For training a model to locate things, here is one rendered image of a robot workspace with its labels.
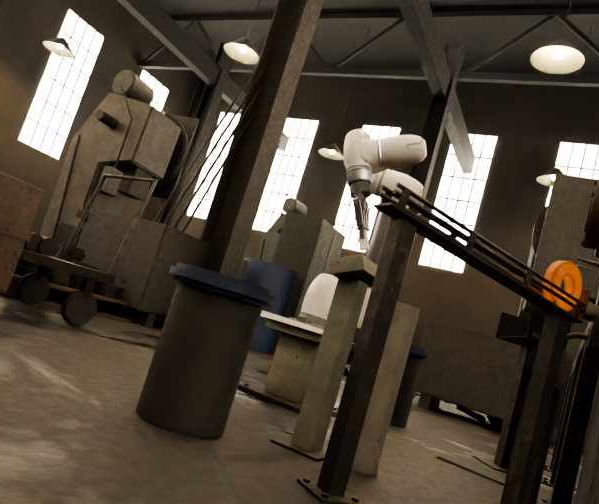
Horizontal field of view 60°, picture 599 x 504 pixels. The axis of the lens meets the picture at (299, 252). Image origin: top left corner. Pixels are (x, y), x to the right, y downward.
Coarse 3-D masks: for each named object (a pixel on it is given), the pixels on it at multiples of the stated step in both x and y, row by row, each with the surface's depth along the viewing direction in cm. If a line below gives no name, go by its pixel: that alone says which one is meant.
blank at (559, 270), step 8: (552, 264) 160; (560, 264) 158; (568, 264) 160; (552, 272) 158; (560, 272) 158; (568, 272) 160; (576, 272) 162; (552, 280) 157; (560, 280) 158; (568, 280) 163; (576, 280) 162; (552, 288) 156; (568, 288) 163; (576, 288) 163; (544, 296) 159; (552, 296) 157; (576, 296) 163; (560, 304) 159
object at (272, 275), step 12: (252, 264) 531; (264, 264) 526; (276, 264) 528; (252, 276) 527; (264, 276) 524; (276, 276) 526; (288, 276) 535; (276, 288) 526; (288, 288) 538; (276, 300) 527; (276, 312) 528; (264, 324) 521; (264, 336) 521; (276, 336) 536; (252, 348) 516; (264, 348) 522
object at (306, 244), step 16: (288, 224) 565; (304, 224) 556; (320, 224) 548; (288, 240) 560; (304, 240) 551; (320, 240) 552; (336, 240) 587; (288, 256) 555; (304, 256) 547; (320, 256) 559; (336, 256) 596; (304, 272) 542; (320, 272) 567; (304, 288) 541; (288, 304) 540; (272, 352) 534
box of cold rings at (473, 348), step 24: (432, 336) 448; (456, 336) 441; (480, 336) 434; (432, 360) 444; (456, 360) 436; (480, 360) 430; (504, 360) 424; (432, 384) 439; (456, 384) 432; (480, 384) 426; (504, 384) 420; (432, 408) 464; (480, 408) 422; (504, 408) 415
